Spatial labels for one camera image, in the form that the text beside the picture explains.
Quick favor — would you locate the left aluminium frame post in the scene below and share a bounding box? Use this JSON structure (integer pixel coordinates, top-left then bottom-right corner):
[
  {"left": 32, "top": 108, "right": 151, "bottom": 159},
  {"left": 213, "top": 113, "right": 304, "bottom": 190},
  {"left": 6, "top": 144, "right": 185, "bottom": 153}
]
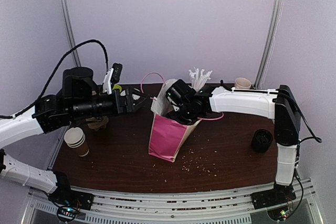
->
[{"left": 54, "top": 0, "right": 88, "bottom": 90}]

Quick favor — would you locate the front aluminium rail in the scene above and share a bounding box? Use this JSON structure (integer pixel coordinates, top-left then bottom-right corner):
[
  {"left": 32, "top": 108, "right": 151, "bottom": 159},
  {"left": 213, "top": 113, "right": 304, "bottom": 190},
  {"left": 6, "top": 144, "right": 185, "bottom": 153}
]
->
[{"left": 20, "top": 184, "right": 323, "bottom": 224}]

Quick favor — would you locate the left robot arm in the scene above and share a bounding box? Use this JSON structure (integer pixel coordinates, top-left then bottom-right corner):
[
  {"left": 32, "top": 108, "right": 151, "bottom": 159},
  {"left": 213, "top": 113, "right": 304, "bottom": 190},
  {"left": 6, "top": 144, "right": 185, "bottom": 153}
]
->
[{"left": 1, "top": 63, "right": 148, "bottom": 205}]

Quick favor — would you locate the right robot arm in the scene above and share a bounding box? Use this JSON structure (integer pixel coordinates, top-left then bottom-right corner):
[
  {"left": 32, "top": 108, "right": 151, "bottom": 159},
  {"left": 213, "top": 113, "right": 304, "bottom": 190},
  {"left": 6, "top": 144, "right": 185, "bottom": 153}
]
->
[{"left": 165, "top": 79, "right": 302, "bottom": 204}]

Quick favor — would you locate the white and orange bowl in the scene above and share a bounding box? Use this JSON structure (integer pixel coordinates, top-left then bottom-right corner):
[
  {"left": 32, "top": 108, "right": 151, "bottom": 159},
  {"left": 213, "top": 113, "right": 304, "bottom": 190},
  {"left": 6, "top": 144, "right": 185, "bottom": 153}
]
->
[{"left": 120, "top": 88, "right": 142, "bottom": 100}]

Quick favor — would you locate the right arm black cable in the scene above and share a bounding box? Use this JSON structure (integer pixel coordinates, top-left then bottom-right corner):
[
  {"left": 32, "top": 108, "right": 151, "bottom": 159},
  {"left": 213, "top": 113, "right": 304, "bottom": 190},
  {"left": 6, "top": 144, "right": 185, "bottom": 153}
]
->
[{"left": 280, "top": 90, "right": 323, "bottom": 144}]

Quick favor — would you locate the white ceramic mug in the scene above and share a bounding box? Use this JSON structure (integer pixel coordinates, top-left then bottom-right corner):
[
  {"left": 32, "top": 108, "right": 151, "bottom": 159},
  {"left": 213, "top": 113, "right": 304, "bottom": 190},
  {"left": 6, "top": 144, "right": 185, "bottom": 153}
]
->
[{"left": 234, "top": 78, "right": 252, "bottom": 90}]

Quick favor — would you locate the pink paper bag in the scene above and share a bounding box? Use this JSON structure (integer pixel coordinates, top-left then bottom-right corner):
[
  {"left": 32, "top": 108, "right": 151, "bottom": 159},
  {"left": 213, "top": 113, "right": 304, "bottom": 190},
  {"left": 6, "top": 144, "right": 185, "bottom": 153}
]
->
[{"left": 140, "top": 72, "right": 225, "bottom": 163}]

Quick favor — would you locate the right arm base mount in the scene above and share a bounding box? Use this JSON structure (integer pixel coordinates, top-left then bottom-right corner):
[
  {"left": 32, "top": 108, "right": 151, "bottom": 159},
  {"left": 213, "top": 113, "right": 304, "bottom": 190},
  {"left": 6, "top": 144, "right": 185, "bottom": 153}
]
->
[{"left": 251, "top": 184, "right": 297, "bottom": 209}]

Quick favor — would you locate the stack of black lids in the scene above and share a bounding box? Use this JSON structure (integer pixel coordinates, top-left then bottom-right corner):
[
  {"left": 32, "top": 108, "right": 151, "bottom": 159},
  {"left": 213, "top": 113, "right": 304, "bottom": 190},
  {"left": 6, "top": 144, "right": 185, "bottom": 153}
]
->
[{"left": 251, "top": 129, "right": 273, "bottom": 153}]

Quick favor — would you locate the aluminium frame post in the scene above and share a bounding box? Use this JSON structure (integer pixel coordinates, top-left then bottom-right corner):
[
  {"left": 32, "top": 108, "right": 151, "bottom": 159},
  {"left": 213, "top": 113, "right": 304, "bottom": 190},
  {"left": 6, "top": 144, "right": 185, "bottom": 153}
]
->
[
  {"left": 54, "top": 0, "right": 88, "bottom": 90},
  {"left": 254, "top": 0, "right": 284, "bottom": 89}
]

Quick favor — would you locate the cardboard cup carrier stack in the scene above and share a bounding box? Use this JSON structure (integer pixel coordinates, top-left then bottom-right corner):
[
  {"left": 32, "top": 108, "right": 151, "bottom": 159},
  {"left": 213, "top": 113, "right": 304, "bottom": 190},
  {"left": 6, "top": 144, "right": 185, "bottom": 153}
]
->
[{"left": 86, "top": 116, "right": 109, "bottom": 131}]

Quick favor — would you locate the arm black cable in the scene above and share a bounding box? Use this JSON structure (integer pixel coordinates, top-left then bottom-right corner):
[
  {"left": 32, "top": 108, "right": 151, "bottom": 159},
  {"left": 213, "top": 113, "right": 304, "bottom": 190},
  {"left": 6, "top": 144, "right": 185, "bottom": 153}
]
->
[
  {"left": 0, "top": 39, "right": 110, "bottom": 120},
  {"left": 280, "top": 90, "right": 323, "bottom": 144}
]

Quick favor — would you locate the stack of paper cups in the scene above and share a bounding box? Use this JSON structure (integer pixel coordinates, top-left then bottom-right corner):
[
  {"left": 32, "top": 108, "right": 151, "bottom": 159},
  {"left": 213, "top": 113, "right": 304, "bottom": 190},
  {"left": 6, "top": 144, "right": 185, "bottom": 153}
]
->
[{"left": 64, "top": 127, "right": 89, "bottom": 157}]

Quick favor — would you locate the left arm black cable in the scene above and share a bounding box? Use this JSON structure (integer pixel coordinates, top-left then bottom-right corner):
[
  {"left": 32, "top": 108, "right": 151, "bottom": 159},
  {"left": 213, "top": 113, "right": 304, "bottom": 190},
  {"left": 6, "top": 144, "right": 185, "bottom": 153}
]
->
[{"left": 0, "top": 39, "right": 110, "bottom": 120}]

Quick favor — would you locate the right aluminium frame post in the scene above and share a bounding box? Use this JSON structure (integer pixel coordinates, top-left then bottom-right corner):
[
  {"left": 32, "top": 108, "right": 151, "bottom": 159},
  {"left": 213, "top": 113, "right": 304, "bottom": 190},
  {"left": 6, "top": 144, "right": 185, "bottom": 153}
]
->
[{"left": 254, "top": 0, "right": 284, "bottom": 89}]

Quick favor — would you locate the glass with wrapped straws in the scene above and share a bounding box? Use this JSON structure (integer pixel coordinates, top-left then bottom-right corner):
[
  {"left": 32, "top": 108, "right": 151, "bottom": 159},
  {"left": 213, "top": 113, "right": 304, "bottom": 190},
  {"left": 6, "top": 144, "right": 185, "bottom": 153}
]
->
[{"left": 188, "top": 67, "right": 213, "bottom": 91}]

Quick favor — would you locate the green bowl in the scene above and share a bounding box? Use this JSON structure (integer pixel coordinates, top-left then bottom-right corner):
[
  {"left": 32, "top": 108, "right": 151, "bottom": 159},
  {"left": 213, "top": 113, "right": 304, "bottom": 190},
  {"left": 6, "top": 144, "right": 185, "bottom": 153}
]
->
[{"left": 113, "top": 84, "right": 122, "bottom": 92}]

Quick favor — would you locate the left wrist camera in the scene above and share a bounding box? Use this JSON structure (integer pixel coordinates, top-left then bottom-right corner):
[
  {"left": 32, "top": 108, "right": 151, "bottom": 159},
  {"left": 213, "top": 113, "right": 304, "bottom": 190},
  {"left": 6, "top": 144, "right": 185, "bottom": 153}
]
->
[{"left": 102, "top": 62, "right": 123, "bottom": 95}]

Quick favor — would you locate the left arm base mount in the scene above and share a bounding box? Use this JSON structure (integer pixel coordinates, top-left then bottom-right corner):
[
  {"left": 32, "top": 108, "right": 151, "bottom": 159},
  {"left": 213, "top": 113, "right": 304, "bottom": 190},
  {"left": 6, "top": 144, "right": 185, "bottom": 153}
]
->
[{"left": 48, "top": 187, "right": 94, "bottom": 210}]

